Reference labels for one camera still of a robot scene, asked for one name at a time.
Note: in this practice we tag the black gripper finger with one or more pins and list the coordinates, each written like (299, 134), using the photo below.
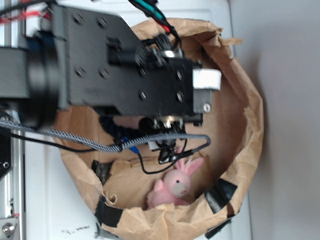
(168, 151)

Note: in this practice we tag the white padded gripper finger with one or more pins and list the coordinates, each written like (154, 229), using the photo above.
(206, 79)

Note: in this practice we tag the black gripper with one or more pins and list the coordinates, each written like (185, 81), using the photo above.
(104, 65)

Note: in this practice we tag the robot arm black link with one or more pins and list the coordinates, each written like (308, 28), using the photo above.
(29, 80)

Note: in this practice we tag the pink plush bunny toy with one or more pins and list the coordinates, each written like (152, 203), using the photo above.
(175, 185)

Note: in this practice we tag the brown paper lined bin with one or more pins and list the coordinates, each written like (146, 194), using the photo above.
(114, 187)

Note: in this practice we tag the white plastic tray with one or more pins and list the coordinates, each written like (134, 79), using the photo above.
(53, 206)

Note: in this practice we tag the aluminium frame rail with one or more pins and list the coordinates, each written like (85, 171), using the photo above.
(12, 186)

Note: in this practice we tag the black metal bracket plate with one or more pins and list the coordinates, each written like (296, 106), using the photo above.
(5, 153)

